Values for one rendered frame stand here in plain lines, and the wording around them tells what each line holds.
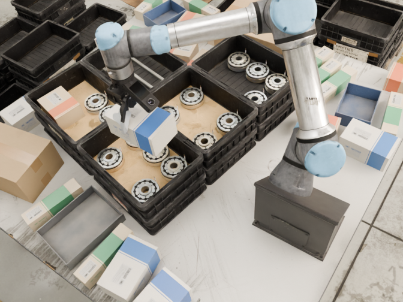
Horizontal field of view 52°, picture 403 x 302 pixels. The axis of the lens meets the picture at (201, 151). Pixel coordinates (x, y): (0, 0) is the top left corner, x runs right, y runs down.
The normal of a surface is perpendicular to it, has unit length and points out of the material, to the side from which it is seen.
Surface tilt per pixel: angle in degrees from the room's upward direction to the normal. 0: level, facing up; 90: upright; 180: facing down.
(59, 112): 0
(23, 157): 0
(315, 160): 61
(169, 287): 0
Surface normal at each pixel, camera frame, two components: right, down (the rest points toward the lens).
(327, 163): 0.07, 0.40
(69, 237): -0.08, -0.60
